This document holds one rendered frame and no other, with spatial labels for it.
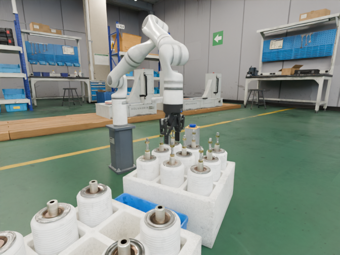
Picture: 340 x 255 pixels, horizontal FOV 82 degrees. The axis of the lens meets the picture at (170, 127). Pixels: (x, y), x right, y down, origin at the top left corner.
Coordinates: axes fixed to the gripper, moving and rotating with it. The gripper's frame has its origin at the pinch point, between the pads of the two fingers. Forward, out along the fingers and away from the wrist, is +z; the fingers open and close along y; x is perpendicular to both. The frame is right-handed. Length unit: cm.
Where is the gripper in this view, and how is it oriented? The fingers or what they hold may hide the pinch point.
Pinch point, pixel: (172, 139)
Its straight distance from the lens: 75.9
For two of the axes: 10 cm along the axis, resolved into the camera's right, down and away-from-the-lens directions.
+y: 5.8, -1.7, 7.9
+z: -0.1, 9.8, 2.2
